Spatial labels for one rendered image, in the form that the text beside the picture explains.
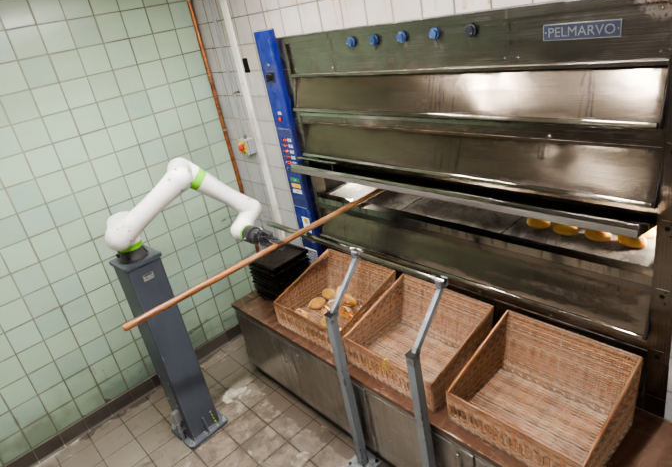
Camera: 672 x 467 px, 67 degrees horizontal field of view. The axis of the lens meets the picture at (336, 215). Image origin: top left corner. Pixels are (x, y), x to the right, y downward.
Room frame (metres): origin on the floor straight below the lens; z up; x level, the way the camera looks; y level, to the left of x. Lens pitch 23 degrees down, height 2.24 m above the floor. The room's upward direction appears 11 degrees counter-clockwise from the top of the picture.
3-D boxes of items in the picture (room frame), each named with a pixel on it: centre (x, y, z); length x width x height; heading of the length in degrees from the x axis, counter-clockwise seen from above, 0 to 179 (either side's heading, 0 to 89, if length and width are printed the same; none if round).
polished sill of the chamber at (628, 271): (2.16, -0.49, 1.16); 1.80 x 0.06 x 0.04; 38
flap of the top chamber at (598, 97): (2.14, -0.47, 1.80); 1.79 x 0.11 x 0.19; 38
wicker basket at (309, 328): (2.44, 0.10, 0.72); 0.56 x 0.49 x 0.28; 39
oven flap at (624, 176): (2.14, -0.47, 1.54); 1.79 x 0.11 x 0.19; 38
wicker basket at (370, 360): (1.97, -0.27, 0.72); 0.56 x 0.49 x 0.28; 37
